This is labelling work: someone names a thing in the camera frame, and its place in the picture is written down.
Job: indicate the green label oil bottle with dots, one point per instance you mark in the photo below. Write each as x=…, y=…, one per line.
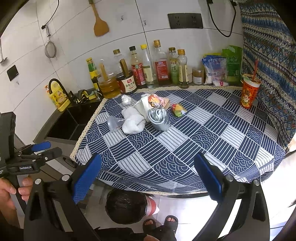
x=174, y=66

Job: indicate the white knitted cloth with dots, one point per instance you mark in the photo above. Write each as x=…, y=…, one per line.
x=134, y=122

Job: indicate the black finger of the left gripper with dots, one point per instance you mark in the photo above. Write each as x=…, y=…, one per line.
x=49, y=155

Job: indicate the green plastic bag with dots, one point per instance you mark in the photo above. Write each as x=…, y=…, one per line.
x=233, y=55

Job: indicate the dark sauce bottle red label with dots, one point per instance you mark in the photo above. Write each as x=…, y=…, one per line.
x=137, y=68

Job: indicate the green yellow-cap bottle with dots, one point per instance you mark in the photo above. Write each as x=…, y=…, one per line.
x=94, y=75

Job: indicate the white paper bag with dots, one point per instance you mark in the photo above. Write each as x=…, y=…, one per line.
x=143, y=105

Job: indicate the tall bottle red label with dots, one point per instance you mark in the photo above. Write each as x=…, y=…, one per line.
x=161, y=64

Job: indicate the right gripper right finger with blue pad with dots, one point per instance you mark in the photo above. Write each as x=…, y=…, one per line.
x=210, y=175

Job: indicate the clear bottle gold cap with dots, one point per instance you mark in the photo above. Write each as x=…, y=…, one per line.
x=117, y=58

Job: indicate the blue white patterned tablecloth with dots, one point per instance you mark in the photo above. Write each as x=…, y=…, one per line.
x=241, y=142

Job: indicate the metal mesh strainer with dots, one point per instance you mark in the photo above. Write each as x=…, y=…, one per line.
x=50, y=48

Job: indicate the crumpled white plastic ball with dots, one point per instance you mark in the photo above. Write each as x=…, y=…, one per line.
x=126, y=100

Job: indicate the red orange snack wrapper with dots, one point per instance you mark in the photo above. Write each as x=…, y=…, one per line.
x=156, y=101

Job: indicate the black kitchen sink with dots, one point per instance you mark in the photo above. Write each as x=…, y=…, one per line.
x=67, y=126

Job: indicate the person's left hand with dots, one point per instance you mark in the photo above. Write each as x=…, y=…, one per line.
x=8, y=208

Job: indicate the red paper drink cup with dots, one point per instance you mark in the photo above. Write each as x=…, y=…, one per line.
x=250, y=88

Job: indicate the blue white plastic bag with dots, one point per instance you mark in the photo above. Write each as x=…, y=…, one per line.
x=215, y=68

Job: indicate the crushed silver can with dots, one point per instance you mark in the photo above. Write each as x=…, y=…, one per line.
x=159, y=118

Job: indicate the colourful small snack wrapper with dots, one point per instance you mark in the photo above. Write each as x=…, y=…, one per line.
x=178, y=110

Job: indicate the black wall socket panel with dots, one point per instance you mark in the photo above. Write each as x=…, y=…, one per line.
x=185, y=21

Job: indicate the small glass jar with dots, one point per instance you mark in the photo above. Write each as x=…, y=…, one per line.
x=198, y=76

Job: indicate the clear plastic cup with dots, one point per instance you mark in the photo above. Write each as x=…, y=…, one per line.
x=115, y=123

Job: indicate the person's foot in sandal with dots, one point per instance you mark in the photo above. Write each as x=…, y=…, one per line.
x=170, y=223

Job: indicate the patterned blue curtain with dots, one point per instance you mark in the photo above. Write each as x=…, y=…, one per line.
x=269, y=48

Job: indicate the yellow dish soap bottle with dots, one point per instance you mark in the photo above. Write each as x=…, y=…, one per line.
x=59, y=99

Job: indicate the small black wall switch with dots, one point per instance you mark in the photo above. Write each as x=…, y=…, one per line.
x=12, y=73

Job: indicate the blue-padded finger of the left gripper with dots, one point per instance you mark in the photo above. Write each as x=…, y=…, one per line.
x=29, y=149

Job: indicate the trash bin with black bag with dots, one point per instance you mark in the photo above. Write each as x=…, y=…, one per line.
x=128, y=207

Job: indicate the small oil bottle gold cap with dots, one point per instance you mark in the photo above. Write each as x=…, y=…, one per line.
x=182, y=61

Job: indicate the wooden spatula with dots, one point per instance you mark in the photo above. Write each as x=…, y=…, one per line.
x=100, y=27

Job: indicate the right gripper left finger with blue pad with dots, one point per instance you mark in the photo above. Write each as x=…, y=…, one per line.
x=84, y=176

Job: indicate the black sink faucet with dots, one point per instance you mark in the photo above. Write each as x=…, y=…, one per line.
x=55, y=85

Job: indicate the yellow black sponge holder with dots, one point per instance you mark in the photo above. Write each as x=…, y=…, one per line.
x=82, y=96

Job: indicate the large cooking oil jug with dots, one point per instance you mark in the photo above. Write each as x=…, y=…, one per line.
x=107, y=81

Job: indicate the soy sauce jug red label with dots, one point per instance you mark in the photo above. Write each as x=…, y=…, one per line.
x=125, y=79

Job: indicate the clear vinegar bottle yellow cap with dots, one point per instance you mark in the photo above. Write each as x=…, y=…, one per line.
x=150, y=76

